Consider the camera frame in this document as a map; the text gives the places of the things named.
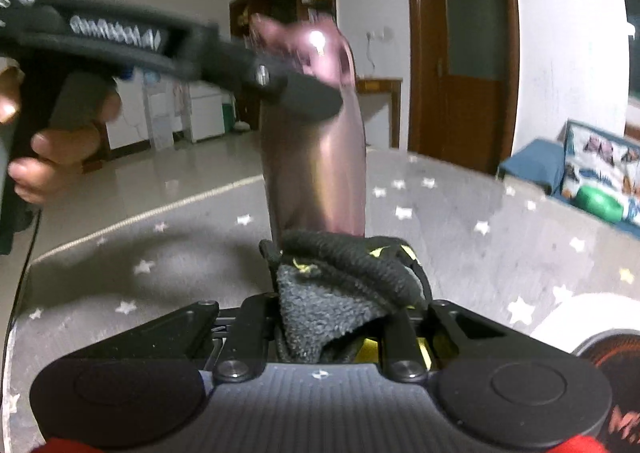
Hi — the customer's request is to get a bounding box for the pink metal water bottle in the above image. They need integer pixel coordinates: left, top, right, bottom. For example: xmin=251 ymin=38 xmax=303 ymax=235
xmin=250 ymin=14 xmax=367 ymax=241

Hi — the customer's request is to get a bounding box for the black yellow cleaning cloth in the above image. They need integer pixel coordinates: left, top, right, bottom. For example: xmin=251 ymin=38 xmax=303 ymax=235
xmin=259 ymin=230 xmax=433 ymax=364

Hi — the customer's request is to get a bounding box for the green plastic container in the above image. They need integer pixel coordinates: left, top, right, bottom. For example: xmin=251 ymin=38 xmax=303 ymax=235
xmin=573 ymin=186 xmax=624 ymax=224

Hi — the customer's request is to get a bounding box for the person's left hand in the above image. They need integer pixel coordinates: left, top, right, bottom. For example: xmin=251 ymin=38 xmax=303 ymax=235
xmin=8 ymin=78 xmax=122 ymax=206

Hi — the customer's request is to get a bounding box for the brown wooden side table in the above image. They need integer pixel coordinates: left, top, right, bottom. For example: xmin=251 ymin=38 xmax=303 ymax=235
xmin=356 ymin=77 xmax=401 ymax=149

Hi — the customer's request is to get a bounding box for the white refrigerator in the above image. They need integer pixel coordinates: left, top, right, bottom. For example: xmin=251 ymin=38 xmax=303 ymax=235
xmin=189 ymin=84 xmax=224 ymax=142

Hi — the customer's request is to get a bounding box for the dark wooden shelf cabinet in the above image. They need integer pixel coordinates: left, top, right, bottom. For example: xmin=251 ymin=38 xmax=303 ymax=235
xmin=228 ymin=0 xmax=338 ymax=132

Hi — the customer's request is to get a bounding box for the white black induction cooker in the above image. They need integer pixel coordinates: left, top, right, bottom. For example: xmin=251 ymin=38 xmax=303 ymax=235
xmin=532 ymin=293 xmax=640 ymax=452

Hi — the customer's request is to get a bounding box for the brown wooden door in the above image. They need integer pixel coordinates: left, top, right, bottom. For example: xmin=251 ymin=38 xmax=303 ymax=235
xmin=408 ymin=0 xmax=518 ymax=175

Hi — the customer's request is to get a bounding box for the blue cushion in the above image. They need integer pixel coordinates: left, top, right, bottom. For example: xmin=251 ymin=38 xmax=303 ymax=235
xmin=497 ymin=139 xmax=564 ymax=196

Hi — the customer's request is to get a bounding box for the butterfly pattern pillow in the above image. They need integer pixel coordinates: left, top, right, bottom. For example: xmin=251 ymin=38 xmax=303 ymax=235
xmin=560 ymin=121 xmax=639 ymax=227

